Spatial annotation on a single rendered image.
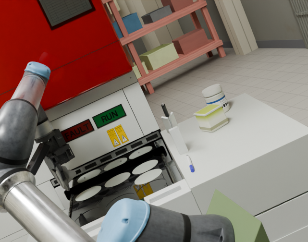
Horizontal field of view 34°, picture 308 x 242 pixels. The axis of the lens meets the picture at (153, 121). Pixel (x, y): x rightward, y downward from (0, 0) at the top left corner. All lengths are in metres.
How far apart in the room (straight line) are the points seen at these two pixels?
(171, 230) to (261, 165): 0.44
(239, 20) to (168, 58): 1.23
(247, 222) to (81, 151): 1.03
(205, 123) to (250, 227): 0.72
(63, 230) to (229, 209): 0.35
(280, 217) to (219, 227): 0.41
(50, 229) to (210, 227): 0.34
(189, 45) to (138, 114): 6.27
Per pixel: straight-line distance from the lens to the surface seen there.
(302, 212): 1.41
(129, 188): 1.68
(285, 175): 1.35
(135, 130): 1.88
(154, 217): 0.95
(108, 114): 1.86
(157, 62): 7.89
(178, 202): 1.31
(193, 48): 8.13
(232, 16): 7.64
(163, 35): 10.66
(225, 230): 1.00
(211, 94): 1.75
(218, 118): 1.63
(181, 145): 1.55
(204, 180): 1.31
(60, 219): 1.12
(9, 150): 1.20
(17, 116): 1.22
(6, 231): 2.03
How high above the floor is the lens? 1.46
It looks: 14 degrees down
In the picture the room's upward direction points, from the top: 25 degrees counter-clockwise
